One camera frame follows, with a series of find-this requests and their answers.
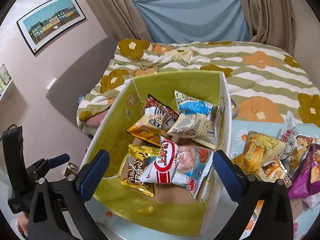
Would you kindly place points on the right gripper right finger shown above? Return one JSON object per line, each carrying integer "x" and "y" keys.
{"x": 275, "y": 220}

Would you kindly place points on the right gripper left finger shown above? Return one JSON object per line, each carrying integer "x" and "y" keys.
{"x": 46, "y": 220}

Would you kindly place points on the purple chip bag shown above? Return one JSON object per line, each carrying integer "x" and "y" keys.
{"x": 306, "y": 182}

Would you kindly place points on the yellow green chip bag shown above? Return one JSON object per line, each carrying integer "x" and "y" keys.
{"x": 260, "y": 150}

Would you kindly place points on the clear potato chip bag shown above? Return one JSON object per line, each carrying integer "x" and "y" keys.
{"x": 296, "y": 144}

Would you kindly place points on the person left hand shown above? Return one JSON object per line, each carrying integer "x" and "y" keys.
{"x": 23, "y": 222}

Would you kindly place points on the light blue daisy tablecloth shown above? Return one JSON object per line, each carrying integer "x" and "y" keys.
{"x": 305, "y": 211}

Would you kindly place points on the pink pillow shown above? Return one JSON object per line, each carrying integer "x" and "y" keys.
{"x": 96, "y": 120}

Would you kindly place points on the gold brown snack bag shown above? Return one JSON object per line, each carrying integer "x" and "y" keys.
{"x": 138, "y": 159}

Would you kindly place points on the white red shrimp snack bag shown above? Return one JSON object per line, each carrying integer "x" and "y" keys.
{"x": 184, "y": 166}

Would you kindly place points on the floral striped green blanket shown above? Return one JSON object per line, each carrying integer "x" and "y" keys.
{"x": 265, "y": 81}

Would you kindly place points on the brown white snack bag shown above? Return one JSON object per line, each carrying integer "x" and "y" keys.
{"x": 156, "y": 116}

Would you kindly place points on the blue white snack packet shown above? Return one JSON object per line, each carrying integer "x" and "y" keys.
{"x": 189, "y": 105}

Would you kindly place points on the framed houses picture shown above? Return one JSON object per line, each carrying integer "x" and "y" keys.
{"x": 47, "y": 21}

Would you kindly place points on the beige left curtain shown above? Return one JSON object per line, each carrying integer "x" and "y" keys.
{"x": 120, "y": 18}

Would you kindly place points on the beige curtain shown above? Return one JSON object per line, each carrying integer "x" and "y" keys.
{"x": 120, "y": 18}
{"x": 270, "y": 22}

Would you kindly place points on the light blue window cloth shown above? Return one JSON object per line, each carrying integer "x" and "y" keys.
{"x": 172, "y": 21}

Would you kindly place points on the beige right curtain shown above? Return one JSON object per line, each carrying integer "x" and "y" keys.
{"x": 270, "y": 22}

